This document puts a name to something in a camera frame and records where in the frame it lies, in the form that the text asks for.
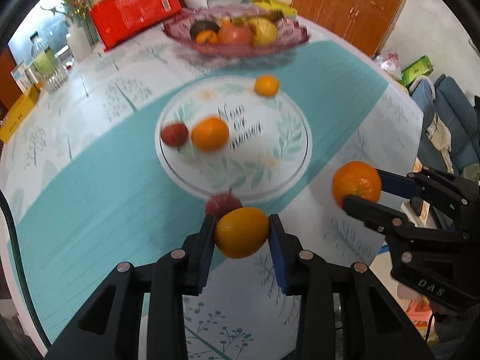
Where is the red lychee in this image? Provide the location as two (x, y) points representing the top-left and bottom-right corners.
(160, 122), (189, 148)
(205, 190), (242, 220)

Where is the small orange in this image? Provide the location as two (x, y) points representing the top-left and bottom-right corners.
(254, 75), (279, 97)

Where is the blue sofa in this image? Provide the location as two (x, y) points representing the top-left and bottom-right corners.
(409, 75), (479, 176)

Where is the green box on floor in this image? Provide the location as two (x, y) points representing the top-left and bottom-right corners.
(401, 55), (434, 87)

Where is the round white printed placemat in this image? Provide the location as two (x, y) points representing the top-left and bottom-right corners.
(154, 76), (312, 203)

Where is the teal white tree tablecloth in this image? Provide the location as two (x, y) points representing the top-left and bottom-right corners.
(1, 23), (423, 341)

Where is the yellow pear in bowl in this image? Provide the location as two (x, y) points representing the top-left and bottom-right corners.
(248, 17), (278, 47)

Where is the yellow box right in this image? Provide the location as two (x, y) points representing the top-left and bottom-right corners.
(250, 0), (297, 17)

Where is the yellow tissue box left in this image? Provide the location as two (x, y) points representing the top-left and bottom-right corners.
(0, 85), (39, 144)

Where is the clear glass cup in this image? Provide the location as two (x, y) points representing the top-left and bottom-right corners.
(39, 62), (68, 94)

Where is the red apple in bowl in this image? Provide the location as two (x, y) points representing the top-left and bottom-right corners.
(217, 24), (253, 46)

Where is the white squeeze bottle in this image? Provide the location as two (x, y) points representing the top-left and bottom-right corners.
(66, 24), (92, 62)

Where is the dark avocado in bowl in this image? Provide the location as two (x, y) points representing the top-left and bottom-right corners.
(190, 19), (220, 40)

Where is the plastic bottle green label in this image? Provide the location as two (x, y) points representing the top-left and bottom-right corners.
(30, 33), (57, 79)

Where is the red package of jars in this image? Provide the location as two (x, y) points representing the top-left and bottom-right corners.
(89, 0), (182, 50)

